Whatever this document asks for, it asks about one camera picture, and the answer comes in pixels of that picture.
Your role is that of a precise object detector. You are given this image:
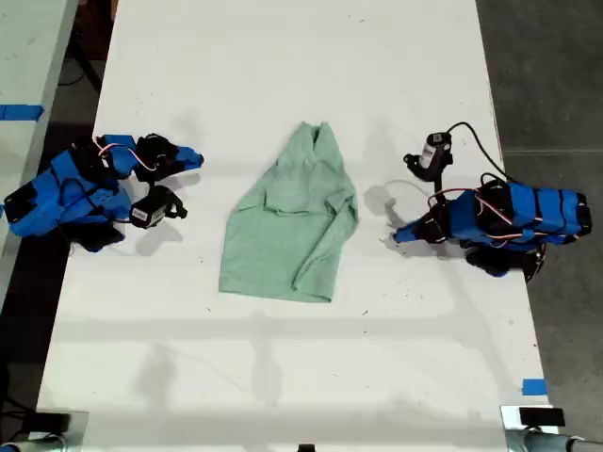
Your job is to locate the pale green T-shirt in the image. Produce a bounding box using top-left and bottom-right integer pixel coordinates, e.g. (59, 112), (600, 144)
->
(218, 121), (361, 305)

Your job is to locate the long blue tape strip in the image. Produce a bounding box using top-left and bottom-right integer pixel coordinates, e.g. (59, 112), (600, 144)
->
(0, 103), (46, 122)

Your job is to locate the white side table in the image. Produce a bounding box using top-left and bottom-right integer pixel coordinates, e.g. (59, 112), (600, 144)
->
(0, 0), (80, 296)

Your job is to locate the metal clamp plate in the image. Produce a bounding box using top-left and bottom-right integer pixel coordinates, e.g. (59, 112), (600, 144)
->
(60, 410), (90, 452)
(499, 404), (566, 430)

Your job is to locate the small black box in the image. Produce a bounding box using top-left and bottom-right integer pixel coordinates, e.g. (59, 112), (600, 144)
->
(32, 412), (72, 432)
(518, 407), (565, 428)

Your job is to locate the metal table clamp tube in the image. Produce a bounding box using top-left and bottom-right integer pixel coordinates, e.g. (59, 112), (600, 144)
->
(506, 428), (603, 452)

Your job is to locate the black camera stalk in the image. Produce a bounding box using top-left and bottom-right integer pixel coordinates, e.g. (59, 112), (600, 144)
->
(164, 190), (188, 221)
(403, 153), (447, 199)

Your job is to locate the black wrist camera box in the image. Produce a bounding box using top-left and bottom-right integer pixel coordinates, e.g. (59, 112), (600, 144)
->
(421, 132), (454, 170)
(128, 186), (173, 231)

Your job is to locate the black camera cable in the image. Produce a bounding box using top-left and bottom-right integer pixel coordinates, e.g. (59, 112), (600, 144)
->
(445, 121), (514, 185)

